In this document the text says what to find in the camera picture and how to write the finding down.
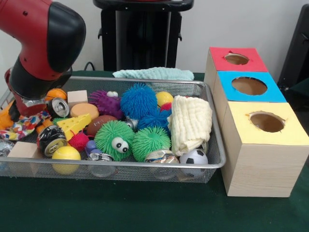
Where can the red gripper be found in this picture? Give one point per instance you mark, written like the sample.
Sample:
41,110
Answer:
29,110

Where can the white polka dot cloth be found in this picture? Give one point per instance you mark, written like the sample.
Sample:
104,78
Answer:
26,126

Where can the silver drink can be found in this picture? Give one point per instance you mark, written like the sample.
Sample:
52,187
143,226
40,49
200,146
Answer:
58,107
50,140

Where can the yellow toy cheese wedge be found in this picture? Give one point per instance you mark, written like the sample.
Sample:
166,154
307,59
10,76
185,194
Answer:
75,126

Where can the cream waffle cloth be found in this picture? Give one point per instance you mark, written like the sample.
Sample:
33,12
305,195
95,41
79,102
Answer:
191,124

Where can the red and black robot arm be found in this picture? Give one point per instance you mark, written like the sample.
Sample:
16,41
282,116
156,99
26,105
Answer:
43,38

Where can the clear mesh bin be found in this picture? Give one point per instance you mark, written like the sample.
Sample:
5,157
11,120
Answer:
120,172

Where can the wooden box with three holes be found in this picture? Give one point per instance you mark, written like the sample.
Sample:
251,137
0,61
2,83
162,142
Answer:
263,159

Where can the small orange basketball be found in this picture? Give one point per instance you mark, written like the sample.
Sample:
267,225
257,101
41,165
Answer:
57,94

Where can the yellow tennis ball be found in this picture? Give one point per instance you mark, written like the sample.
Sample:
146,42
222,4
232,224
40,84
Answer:
66,157

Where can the green spiky ball with face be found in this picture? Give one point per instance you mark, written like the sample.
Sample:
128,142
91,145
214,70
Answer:
114,140

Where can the blue spiky ball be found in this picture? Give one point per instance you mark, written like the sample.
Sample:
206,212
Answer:
139,100

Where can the mint green cloth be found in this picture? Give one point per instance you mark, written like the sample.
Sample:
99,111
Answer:
154,73

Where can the dark green tablecloth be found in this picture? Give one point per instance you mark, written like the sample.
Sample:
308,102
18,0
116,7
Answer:
145,208

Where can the small soccer ball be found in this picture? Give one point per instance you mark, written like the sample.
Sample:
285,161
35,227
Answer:
194,157

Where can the black chair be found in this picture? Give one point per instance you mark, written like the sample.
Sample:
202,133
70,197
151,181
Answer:
298,53

